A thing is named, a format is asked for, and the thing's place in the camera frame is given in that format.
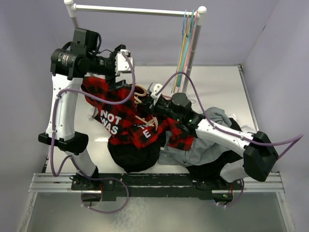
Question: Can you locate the teal plastic hanger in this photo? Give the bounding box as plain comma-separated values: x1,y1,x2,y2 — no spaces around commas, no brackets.
180,10,196,72

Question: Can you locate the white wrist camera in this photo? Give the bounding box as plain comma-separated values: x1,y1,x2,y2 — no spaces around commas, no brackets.
147,82,163,99
115,49,134,76

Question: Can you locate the yellow plastic hanger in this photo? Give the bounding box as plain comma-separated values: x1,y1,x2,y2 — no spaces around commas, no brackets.
171,31,187,93

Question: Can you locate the black garment right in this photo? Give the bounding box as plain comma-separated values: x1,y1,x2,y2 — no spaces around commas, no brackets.
188,117,250,183

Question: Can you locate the black garment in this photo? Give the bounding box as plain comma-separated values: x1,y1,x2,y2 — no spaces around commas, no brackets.
107,142,161,173
188,117,250,183

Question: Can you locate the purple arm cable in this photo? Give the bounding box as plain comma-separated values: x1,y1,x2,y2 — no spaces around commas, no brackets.
49,51,136,214
155,71,304,208

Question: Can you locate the grey shirt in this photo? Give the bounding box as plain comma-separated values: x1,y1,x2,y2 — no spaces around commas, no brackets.
158,107,232,167

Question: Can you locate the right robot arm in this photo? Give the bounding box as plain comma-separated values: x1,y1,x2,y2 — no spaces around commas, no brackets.
141,93,279,189

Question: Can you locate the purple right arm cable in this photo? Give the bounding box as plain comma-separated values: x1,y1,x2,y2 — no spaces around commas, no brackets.
155,71,304,208

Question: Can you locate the red black plaid shirt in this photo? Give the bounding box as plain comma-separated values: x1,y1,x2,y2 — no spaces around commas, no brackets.
81,76,194,151

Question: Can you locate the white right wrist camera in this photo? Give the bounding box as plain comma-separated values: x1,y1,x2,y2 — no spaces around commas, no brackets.
147,82,163,99

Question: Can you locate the aluminium front rail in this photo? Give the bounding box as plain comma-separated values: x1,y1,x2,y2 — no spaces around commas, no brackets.
29,173,284,196

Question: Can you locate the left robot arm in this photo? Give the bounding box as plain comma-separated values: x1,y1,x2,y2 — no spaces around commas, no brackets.
38,28,134,189

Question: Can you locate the white clothes rack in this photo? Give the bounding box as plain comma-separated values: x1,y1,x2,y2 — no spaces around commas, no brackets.
63,0,208,119

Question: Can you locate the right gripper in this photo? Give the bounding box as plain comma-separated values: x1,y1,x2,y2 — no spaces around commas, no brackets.
139,95,182,122

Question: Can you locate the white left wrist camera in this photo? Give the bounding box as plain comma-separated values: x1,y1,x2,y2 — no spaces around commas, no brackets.
115,49,134,76

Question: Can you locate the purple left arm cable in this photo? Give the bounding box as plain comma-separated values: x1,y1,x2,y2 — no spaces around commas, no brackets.
49,51,136,214

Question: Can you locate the cream plastic hanger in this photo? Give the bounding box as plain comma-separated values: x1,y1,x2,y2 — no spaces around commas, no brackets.
133,84,158,131

